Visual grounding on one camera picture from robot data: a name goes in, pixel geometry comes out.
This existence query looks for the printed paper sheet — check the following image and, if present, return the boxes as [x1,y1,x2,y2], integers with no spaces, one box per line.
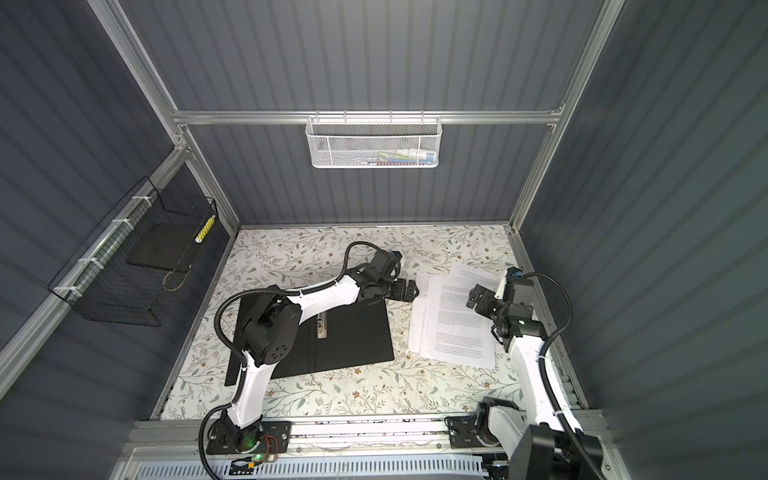
[449,263,501,291]
[408,273,495,370]

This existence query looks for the blue folder with black inside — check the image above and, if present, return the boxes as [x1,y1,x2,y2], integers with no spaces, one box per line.
[224,295,395,388]

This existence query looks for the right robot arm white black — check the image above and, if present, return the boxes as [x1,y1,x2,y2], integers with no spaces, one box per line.
[467,268,605,479]

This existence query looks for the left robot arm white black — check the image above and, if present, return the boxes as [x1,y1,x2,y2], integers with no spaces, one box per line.
[213,241,418,453]

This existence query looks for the metal folder clip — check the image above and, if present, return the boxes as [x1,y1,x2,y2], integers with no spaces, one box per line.
[316,312,328,340]

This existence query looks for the pens in white basket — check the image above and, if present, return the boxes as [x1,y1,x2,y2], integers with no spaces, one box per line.
[351,148,438,166]

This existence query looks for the yellow marker in basket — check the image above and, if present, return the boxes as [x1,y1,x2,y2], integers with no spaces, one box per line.
[194,215,216,244]

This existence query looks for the black pad in basket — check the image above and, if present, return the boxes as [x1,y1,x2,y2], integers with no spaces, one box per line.
[126,224,202,273]

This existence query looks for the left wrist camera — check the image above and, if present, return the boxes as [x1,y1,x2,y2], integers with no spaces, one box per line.
[370,250,402,277]

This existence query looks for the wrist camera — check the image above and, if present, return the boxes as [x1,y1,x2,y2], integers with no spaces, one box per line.
[370,250,402,277]
[495,267,534,307]

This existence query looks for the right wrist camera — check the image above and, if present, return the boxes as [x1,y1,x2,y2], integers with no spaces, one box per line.
[495,267,534,307]

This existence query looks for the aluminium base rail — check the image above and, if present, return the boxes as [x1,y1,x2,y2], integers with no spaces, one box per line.
[203,413,607,457]

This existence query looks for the white wire mesh basket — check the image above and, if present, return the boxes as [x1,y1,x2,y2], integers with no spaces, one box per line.
[305,118,443,169]

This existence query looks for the aluminium frame of enclosure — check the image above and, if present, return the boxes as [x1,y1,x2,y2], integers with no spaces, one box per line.
[1,1,621,479]

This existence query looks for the white ventilated cable duct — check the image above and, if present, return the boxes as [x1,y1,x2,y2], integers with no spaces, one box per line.
[134,455,487,480]

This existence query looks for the black wire basket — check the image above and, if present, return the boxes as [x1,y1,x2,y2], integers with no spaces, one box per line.
[48,180,218,327]

